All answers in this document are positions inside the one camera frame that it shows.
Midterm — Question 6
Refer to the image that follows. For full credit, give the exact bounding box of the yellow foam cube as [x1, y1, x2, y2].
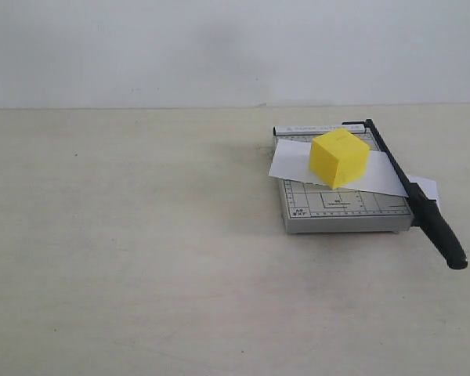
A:
[309, 128, 371, 189]

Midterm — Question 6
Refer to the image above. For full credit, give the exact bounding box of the black cutter blade arm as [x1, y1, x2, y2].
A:
[342, 119, 468, 270]

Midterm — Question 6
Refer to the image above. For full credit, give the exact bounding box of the white sheet of paper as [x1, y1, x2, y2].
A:
[407, 175, 440, 207]

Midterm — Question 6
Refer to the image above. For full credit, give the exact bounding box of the grey paper cutter base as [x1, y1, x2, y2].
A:
[277, 176, 413, 233]

